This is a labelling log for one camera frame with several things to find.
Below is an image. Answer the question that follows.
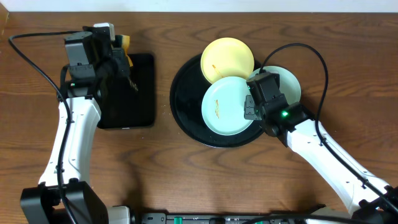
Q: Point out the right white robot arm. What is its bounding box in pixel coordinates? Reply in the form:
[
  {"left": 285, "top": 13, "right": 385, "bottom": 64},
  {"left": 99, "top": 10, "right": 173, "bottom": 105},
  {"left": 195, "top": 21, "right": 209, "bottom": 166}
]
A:
[{"left": 244, "top": 71, "right": 397, "bottom": 223}]

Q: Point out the black rectangular tray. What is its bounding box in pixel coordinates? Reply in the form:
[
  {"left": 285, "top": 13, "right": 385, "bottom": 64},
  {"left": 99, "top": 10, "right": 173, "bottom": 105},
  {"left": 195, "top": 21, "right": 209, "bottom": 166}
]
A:
[{"left": 97, "top": 53, "right": 156, "bottom": 129}]

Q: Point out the round black tray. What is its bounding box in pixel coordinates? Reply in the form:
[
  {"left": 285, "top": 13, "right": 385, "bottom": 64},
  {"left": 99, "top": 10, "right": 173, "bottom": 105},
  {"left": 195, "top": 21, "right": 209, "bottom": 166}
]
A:
[{"left": 170, "top": 54, "right": 264, "bottom": 148}]

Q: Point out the light green plate front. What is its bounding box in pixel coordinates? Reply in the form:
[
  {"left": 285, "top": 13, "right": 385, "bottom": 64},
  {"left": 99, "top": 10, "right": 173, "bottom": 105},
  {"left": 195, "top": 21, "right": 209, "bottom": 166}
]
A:
[{"left": 201, "top": 77, "right": 252, "bottom": 136}]

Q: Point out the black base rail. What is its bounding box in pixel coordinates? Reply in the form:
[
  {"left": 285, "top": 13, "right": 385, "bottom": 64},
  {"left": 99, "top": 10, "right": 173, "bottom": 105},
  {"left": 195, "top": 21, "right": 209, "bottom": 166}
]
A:
[{"left": 131, "top": 213, "right": 335, "bottom": 224}]

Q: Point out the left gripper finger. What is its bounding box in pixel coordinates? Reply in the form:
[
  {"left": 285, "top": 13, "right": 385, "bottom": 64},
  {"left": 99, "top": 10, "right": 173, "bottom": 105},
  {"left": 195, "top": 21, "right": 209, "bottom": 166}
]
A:
[
  {"left": 113, "top": 35, "right": 128, "bottom": 70},
  {"left": 127, "top": 75, "right": 139, "bottom": 92}
]

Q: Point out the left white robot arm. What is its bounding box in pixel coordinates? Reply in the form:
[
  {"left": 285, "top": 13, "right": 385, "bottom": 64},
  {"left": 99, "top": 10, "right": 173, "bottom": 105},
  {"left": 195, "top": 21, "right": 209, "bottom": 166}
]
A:
[{"left": 20, "top": 23, "right": 136, "bottom": 223}]

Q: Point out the light green plate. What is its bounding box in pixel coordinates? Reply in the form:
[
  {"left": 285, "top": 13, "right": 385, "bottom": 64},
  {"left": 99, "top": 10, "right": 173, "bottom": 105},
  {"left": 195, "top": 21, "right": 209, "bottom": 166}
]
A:
[
  {"left": 249, "top": 66, "right": 301, "bottom": 105},
  {"left": 201, "top": 77, "right": 252, "bottom": 136}
]

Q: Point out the yellow plate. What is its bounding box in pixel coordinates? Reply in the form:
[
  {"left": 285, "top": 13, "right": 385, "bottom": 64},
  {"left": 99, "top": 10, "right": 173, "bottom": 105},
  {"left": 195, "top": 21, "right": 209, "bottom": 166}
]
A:
[{"left": 200, "top": 37, "right": 254, "bottom": 84}]

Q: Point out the yellow green sponge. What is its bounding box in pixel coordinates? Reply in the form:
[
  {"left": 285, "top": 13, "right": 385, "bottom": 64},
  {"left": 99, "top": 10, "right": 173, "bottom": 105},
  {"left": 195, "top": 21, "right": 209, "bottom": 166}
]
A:
[{"left": 121, "top": 35, "right": 133, "bottom": 67}]

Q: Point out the right black cable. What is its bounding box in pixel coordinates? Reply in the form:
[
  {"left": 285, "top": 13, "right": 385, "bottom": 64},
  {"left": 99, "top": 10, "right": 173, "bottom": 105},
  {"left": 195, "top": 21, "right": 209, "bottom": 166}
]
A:
[{"left": 242, "top": 42, "right": 398, "bottom": 224}]

